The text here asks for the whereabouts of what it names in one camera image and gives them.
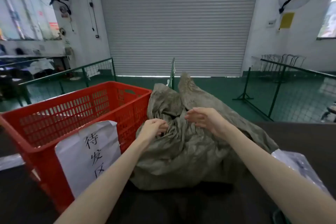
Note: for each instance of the person's left hand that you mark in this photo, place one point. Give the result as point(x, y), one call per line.
point(152, 129)

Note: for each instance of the person's right hand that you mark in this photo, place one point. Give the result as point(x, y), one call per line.
point(210, 120)

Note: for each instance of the grey-green woven sack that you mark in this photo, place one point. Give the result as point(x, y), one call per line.
point(189, 153)

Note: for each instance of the clear bag of black ties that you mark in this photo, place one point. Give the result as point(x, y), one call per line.
point(307, 171)

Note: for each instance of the red plastic crate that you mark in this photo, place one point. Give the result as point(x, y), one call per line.
point(39, 158)

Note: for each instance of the person's right forearm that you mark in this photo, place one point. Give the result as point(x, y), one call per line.
point(275, 176)

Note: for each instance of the person's left forearm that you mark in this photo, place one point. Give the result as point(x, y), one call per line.
point(105, 184)

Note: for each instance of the green mesh fence panel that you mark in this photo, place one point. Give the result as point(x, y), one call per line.
point(86, 70)
point(172, 74)
point(281, 79)

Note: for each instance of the white paper sign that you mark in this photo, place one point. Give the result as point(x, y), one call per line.
point(78, 158)

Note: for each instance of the grey roller shutter door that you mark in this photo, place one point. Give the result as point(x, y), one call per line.
point(178, 21)

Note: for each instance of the cluttered work table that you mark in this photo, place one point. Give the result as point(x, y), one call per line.
point(39, 66)

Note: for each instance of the flat clear plastic bag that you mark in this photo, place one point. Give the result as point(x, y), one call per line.
point(10, 162)

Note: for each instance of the small window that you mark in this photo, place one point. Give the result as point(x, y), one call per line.
point(329, 21)

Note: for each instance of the large window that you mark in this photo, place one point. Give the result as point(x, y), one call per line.
point(26, 8)

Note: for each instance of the white wall switch plate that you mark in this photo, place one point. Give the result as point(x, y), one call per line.
point(271, 23)

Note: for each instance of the yellow wall notice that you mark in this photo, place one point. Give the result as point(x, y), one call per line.
point(286, 20)

